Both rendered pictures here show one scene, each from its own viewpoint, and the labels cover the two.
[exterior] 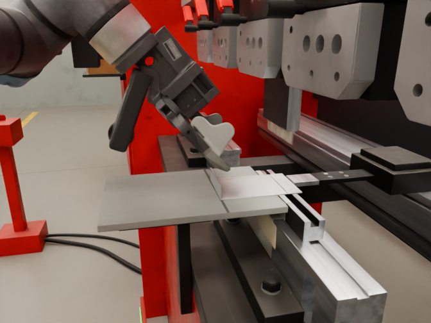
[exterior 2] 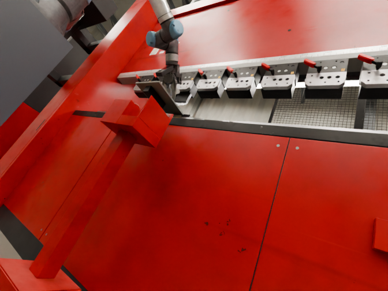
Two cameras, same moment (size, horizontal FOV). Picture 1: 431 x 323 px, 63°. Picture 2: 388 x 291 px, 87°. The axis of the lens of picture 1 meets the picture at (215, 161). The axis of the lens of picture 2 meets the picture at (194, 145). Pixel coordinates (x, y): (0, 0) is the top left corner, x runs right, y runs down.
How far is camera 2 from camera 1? 1.04 m
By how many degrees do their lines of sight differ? 56
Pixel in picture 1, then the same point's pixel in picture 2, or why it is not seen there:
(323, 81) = (209, 86)
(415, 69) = (228, 83)
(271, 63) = (190, 87)
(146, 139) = (69, 107)
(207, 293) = not seen: hidden behind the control
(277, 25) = (193, 82)
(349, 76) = (216, 85)
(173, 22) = (111, 79)
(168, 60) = (176, 70)
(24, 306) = not seen: outside the picture
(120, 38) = (176, 58)
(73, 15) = (172, 47)
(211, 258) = not seen: hidden behind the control
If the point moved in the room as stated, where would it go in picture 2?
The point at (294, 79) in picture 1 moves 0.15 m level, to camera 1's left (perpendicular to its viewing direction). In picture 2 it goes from (200, 87) to (185, 68)
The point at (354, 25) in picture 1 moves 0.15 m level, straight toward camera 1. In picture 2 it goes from (219, 80) to (235, 67)
